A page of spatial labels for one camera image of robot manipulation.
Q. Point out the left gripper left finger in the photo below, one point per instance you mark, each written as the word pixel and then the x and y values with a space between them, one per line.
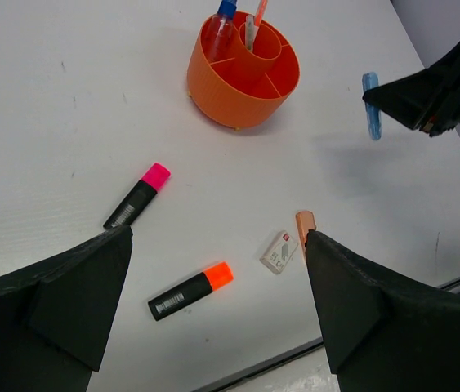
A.
pixel 56 315

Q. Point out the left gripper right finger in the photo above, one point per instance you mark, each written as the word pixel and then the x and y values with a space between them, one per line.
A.
pixel 383 331

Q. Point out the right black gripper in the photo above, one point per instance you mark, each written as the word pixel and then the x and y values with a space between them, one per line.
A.
pixel 428 101

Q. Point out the blue translucent eraser case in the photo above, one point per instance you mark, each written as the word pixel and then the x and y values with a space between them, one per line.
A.
pixel 370 81

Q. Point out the orange black highlighter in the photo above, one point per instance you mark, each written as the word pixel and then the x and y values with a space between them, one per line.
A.
pixel 191 290

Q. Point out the orange thin highlighter pen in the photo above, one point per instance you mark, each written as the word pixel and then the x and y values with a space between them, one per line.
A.
pixel 261 9

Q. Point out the clear bottle blue cap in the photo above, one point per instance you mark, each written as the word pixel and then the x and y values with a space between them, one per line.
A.
pixel 219 32

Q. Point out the green thin highlighter pen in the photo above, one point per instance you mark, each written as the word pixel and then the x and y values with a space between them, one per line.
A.
pixel 249 32

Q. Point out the orange translucent eraser case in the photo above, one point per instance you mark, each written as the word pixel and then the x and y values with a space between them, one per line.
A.
pixel 305 221

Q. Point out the orange round compartment organizer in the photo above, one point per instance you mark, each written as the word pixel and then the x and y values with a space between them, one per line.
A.
pixel 246 87

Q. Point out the pink black highlighter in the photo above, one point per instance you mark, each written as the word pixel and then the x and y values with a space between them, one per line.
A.
pixel 139 197

